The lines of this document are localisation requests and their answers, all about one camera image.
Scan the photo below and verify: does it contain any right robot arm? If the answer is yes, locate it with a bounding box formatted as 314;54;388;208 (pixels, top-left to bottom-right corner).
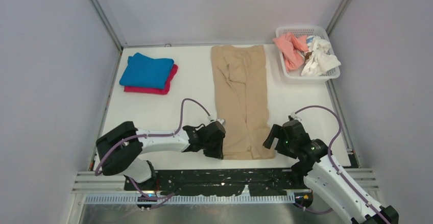
263;119;399;223

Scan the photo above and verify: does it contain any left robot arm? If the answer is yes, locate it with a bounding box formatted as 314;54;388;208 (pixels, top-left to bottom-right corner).
95;119;226;190

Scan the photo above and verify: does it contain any folded magenta t shirt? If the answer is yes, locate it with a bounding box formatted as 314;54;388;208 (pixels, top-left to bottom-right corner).
124;63;179;96

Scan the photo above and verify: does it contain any white t shirt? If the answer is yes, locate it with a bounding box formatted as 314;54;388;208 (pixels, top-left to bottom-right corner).
301;35;341;77

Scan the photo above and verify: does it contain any white plastic basket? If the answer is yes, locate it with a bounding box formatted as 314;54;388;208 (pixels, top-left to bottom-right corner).
273;26;341;84

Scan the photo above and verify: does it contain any pink t shirt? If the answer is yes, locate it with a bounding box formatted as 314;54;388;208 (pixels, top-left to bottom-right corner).
273;32;308;71

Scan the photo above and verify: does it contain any folded blue t shirt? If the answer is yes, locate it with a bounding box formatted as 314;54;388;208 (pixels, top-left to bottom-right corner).
119;53;175;89

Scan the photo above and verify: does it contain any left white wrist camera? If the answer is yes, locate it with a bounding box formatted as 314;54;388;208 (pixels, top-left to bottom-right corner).
212;118;225;125

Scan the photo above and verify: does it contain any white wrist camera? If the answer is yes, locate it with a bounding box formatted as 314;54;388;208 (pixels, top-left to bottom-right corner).
288;113;302;122
212;118;225;125

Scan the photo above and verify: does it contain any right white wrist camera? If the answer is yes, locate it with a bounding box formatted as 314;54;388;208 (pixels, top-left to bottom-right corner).
288;113;302;122

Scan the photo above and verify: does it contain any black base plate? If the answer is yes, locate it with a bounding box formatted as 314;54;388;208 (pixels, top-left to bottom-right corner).
137;168;310;196

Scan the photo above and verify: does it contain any aluminium frame rail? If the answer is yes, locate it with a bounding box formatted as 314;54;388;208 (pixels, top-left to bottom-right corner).
71;168;379;206

